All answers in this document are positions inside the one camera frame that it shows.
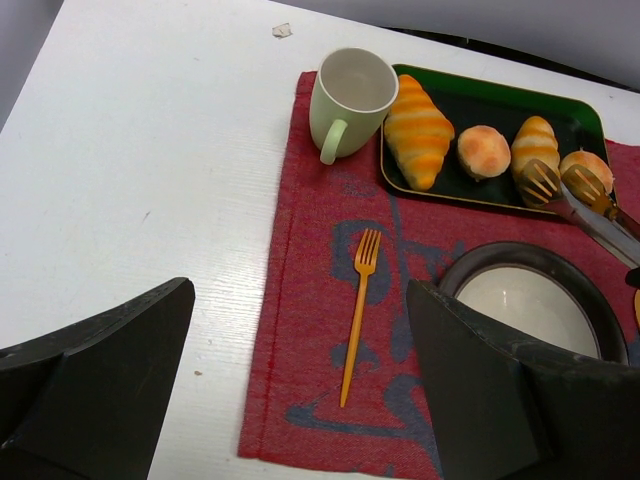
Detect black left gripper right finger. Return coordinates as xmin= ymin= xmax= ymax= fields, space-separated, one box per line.
xmin=406 ymin=280 xmax=639 ymax=479

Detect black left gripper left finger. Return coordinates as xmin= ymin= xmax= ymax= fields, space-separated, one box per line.
xmin=1 ymin=278 xmax=195 ymax=479

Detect metal serving tongs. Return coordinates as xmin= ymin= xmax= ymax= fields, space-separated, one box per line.
xmin=514 ymin=159 xmax=639 ymax=269

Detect dark rimmed white plate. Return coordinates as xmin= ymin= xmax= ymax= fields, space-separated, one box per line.
xmin=439 ymin=241 xmax=629 ymax=364

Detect red patterned placemat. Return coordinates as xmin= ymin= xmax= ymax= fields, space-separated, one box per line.
xmin=238 ymin=72 xmax=639 ymax=479

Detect orange plastic knife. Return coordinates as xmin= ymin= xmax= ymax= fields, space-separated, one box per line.
xmin=633 ymin=289 xmax=640 ymax=330

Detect orange plastic fork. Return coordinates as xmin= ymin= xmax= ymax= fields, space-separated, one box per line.
xmin=339 ymin=229 xmax=381 ymax=408

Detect round bun left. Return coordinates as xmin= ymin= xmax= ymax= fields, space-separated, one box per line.
xmin=457 ymin=125 xmax=511 ymax=181

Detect round bun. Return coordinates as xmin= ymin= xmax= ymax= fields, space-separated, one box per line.
xmin=457 ymin=125 xmax=511 ymax=181
xmin=559 ymin=150 xmax=614 ymax=194

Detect round bun right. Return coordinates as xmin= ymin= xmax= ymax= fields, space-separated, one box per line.
xmin=559 ymin=150 xmax=614 ymax=194

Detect small striped croissant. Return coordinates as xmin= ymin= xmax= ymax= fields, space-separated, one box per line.
xmin=510 ymin=116 xmax=560 ymax=179

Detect dark green serving tray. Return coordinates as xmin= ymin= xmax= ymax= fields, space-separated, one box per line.
xmin=380 ymin=63 xmax=610 ymax=216

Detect large striped croissant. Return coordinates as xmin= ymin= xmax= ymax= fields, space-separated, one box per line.
xmin=383 ymin=74 xmax=455 ymax=192

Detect pale green mug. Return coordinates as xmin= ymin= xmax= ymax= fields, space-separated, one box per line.
xmin=309 ymin=47 xmax=399 ymax=165

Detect small paper scrap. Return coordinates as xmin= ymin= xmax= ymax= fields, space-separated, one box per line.
xmin=272 ymin=23 xmax=292 ymax=39

